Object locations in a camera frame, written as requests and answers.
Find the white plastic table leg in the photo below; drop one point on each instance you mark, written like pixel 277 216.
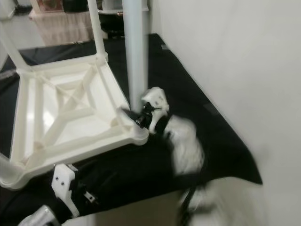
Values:
pixel 135 52
pixel 4 165
pixel 96 26
pixel 14 49

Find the black tablecloth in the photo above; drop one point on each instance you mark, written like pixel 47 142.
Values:
pixel 197 94

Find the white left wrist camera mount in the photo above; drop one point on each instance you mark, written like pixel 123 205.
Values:
pixel 63 181

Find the black bag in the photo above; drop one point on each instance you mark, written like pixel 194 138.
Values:
pixel 75 4

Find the orange lid storage box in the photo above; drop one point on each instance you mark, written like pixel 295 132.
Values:
pixel 49 4

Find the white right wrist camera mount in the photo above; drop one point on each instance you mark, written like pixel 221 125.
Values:
pixel 155 96

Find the clear plastic storage box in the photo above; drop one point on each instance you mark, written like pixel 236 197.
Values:
pixel 113 4

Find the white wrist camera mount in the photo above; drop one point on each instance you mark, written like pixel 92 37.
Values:
pixel 63 181
pixel 155 96

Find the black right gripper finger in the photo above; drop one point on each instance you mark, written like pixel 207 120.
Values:
pixel 130 115

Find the black wok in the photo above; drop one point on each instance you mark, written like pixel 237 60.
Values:
pixel 110 26

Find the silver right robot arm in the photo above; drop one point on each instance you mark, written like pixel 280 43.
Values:
pixel 188 150

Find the white plastic table top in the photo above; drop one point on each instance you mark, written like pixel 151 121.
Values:
pixel 70 117

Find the beige cloth covered stand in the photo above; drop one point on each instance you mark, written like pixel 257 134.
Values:
pixel 61 26

